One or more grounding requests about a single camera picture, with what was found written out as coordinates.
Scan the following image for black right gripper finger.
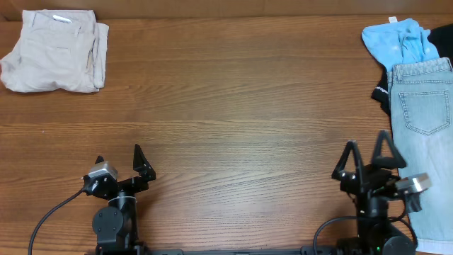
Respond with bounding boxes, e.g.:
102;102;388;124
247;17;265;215
331;140;366;181
371;130;407;169

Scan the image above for light blue denim shorts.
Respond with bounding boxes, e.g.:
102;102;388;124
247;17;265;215
388;57;452;254

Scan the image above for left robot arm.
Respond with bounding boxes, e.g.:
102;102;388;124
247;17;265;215
82;144;156;254

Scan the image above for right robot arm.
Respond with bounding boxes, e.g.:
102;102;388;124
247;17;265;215
331;130;417;254

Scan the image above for light blue t-shirt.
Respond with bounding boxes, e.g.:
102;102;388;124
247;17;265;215
362;18;440;72

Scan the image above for folded beige trousers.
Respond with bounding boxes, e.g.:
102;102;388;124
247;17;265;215
1;10;109;94

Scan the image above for black garment with print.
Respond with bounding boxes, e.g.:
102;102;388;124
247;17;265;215
371;24;452;115

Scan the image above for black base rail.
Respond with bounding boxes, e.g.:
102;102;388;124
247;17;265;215
84;245;340;255

